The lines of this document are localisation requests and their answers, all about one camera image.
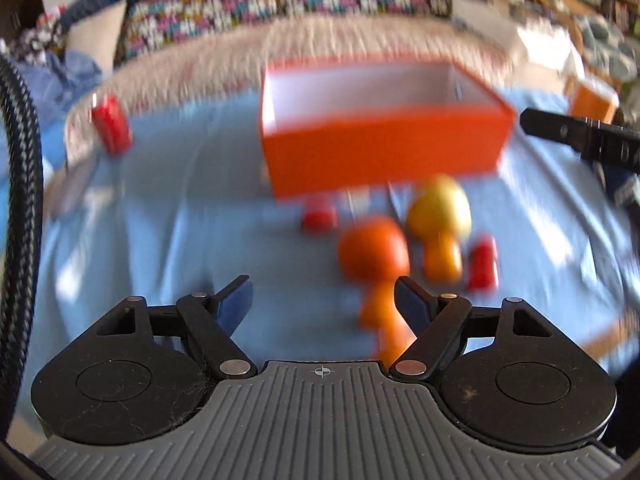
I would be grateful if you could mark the yellow apple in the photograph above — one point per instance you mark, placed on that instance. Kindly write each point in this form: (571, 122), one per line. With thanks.
(440, 207)

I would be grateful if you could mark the grey flat sheet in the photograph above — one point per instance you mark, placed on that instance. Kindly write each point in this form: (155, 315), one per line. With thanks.
(72, 187)

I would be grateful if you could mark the red cherry tomato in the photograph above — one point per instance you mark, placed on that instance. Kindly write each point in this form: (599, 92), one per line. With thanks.
(319, 217)
(482, 265)

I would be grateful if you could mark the light blue tablecloth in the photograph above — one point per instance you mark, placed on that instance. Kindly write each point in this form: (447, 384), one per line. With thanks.
(200, 220)

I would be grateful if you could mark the blue and white chair cushion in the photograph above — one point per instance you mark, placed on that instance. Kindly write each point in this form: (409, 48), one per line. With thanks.
(610, 45)

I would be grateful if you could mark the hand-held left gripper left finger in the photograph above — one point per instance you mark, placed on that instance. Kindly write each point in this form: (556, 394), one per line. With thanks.
(235, 305)

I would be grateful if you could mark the orange cylindrical canister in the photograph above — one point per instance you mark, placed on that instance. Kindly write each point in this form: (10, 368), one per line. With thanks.
(592, 100)

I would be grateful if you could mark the black and white patterned cloth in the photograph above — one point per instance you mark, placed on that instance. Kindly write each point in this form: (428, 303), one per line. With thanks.
(37, 35)

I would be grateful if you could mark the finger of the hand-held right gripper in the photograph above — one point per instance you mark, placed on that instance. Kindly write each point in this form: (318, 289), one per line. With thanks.
(550, 129)

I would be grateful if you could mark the orange cardboard box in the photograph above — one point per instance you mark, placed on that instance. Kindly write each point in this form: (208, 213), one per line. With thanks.
(380, 160)

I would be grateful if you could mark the crumpled blue sheet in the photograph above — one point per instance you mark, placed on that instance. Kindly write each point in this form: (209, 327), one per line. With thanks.
(55, 85)

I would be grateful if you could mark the large orange tomato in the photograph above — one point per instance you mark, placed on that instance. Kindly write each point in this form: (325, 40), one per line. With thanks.
(374, 252)

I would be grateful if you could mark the white pillow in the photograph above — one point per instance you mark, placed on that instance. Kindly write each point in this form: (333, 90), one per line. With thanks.
(97, 35)

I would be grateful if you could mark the beige quilted sofa cover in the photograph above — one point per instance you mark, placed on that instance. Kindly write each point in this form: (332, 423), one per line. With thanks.
(200, 65)

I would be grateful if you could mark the red soda can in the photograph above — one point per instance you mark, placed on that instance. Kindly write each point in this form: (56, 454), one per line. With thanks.
(111, 125)

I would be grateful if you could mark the white cloth covered cabinet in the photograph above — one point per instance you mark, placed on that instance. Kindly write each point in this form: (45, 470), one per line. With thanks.
(520, 35)

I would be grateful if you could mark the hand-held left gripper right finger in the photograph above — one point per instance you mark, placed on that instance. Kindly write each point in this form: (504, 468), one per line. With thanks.
(415, 305)

